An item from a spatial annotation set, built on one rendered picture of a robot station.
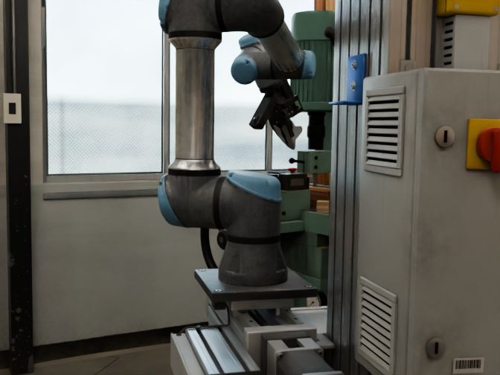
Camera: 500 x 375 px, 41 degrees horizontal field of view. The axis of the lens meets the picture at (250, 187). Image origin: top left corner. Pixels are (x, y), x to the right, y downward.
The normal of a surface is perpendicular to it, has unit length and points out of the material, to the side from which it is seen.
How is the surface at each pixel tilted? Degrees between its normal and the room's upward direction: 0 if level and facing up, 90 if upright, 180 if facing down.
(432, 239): 90
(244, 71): 116
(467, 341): 89
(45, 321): 90
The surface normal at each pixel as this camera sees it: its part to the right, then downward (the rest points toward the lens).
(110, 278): 0.48, 0.09
